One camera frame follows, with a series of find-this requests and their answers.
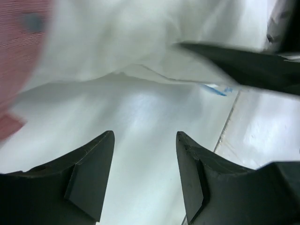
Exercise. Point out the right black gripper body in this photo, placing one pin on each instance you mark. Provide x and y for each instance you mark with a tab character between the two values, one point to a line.
283	32

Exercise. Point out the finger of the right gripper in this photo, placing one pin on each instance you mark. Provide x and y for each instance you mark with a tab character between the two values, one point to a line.
270	70

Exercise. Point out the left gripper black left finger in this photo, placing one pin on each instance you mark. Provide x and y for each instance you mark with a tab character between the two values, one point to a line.
69	190

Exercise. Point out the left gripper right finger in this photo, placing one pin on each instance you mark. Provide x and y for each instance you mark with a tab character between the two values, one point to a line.
217	191

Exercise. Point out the white pillow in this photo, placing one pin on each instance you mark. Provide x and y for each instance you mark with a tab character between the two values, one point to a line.
89	39

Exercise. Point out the red patterned pillowcase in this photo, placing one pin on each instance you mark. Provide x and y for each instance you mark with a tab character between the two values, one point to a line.
22	29

